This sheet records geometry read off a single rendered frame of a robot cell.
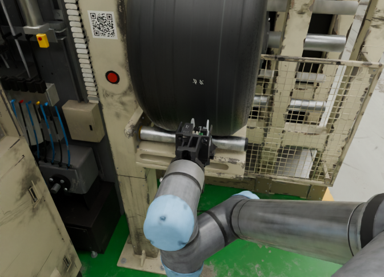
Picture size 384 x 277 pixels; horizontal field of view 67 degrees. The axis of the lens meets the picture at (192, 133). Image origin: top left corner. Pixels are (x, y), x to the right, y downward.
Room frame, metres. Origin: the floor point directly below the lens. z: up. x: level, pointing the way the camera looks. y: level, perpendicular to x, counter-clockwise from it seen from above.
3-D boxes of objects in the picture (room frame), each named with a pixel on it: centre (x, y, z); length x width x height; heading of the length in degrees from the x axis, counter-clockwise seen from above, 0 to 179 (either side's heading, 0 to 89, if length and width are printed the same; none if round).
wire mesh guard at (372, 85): (1.14, -0.31, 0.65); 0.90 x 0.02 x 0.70; 80
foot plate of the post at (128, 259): (0.89, 0.23, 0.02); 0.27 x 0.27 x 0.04; 80
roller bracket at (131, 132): (0.89, 0.15, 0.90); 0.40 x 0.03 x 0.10; 170
